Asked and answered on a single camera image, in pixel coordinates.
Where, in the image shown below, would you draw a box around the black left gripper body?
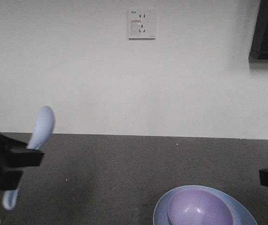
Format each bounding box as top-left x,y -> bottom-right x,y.
0,133 -> 44,191

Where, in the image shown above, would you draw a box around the light blue plastic spoon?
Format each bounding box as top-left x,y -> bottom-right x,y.
2,106 -> 55,210

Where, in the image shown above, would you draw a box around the purple plastic bowl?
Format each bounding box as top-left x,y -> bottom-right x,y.
168,189 -> 233,225

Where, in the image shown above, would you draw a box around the light blue plastic plate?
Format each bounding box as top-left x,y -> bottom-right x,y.
153,185 -> 257,225

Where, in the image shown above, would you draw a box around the white wall power socket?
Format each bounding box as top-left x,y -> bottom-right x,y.
127,8 -> 157,40

